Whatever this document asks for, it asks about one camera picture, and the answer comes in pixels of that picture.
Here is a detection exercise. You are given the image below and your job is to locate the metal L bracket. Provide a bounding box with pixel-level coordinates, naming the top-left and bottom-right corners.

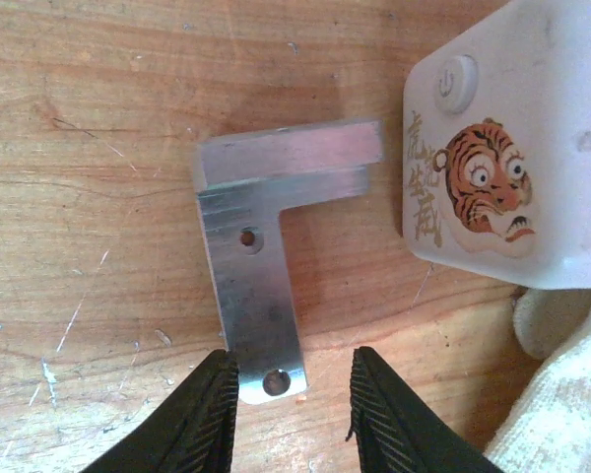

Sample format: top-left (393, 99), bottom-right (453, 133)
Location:
top-left (193, 119), bottom-right (383, 405)

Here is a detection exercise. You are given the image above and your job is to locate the white cotton glove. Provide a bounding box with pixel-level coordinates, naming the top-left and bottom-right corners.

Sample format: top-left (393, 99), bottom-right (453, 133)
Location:
top-left (485, 289), bottom-right (591, 472)

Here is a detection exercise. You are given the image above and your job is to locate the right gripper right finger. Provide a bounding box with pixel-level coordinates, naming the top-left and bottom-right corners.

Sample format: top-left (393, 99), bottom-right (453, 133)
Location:
top-left (347, 346), bottom-right (500, 472)

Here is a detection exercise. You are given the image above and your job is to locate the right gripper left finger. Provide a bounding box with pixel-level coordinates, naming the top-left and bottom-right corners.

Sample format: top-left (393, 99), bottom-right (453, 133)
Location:
top-left (85, 349), bottom-right (239, 472)

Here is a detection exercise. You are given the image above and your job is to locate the white tiger cube socket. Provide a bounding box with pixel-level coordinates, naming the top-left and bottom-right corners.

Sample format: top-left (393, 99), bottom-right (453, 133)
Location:
top-left (402, 1), bottom-right (591, 290)

